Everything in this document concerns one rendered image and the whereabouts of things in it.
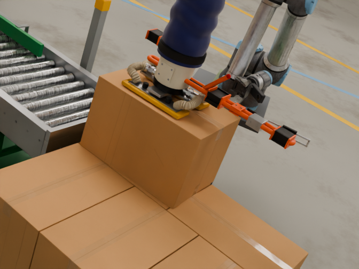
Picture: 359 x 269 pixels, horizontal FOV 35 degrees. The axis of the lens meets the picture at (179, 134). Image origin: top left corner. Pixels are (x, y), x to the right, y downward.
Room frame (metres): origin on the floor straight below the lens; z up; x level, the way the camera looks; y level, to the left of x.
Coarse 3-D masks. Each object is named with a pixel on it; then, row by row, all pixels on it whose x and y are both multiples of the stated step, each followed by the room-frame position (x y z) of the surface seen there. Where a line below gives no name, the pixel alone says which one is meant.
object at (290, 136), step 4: (276, 128) 2.22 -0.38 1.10; (280, 128) 2.24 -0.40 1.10; (284, 128) 2.25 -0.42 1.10; (272, 132) 2.20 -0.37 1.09; (276, 132) 2.20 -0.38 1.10; (280, 132) 2.20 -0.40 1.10; (284, 132) 2.21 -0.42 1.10; (288, 132) 2.23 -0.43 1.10; (272, 136) 2.20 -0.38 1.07; (276, 136) 2.20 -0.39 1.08; (280, 136) 2.19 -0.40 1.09; (284, 136) 2.18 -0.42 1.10; (288, 136) 2.19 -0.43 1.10; (292, 136) 2.21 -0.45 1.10; (272, 140) 2.20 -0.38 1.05; (276, 140) 2.20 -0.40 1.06; (280, 140) 2.19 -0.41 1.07; (284, 140) 2.18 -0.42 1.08; (288, 140) 2.16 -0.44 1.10; (280, 144) 2.18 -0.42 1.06; (284, 144) 2.18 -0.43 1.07; (284, 148) 2.16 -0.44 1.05
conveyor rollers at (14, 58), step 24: (0, 48) 3.14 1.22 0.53; (24, 48) 3.23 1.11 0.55; (0, 72) 2.84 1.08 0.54; (24, 72) 2.99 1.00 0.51; (48, 72) 3.05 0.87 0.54; (24, 96) 2.68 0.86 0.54; (48, 96) 2.84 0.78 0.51; (72, 96) 2.88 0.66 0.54; (48, 120) 2.52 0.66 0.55; (72, 120) 2.64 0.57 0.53
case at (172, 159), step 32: (96, 96) 2.41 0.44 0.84; (128, 96) 2.34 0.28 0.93; (96, 128) 2.39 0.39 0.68; (128, 128) 2.32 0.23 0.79; (160, 128) 2.26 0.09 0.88; (192, 128) 2.25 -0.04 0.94; (224, 128) 2.39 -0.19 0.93; (128, 160) 2.30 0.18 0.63; (160, 160) 2.24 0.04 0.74; (192, 160) 2.18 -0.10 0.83; (160, 192) 2.22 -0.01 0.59; (192, 192) 2.33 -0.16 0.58
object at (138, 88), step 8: (128, 80) 2.43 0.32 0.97; (128, 88) 2.39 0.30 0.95; (136, 88) 2.38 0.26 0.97; (144, 88) 2.40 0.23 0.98; (144, 96) 2.35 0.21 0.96; (152, 96) 2.35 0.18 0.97; (168, 96) 2.36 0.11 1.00; (160, 104) 2.31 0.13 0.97; (168, 104) 2.33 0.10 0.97; (168, 112) 2.29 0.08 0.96; (176, 112) 2.29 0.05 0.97; (184, 112) 2.33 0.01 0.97
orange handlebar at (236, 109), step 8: (152, 56) 2.53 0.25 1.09; (184, 80) 2.41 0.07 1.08; (200, 88) 2.37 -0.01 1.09; (224, 104) 2.31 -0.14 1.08; (232, 104) 2.34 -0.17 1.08; (232, 112) 2.30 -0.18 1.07; (240, 112) 2.28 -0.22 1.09; (248, 112) 2.31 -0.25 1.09; (264, 128) 2.23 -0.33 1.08; (272, 128) 2.25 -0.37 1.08; (288, 144) 2.18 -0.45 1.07
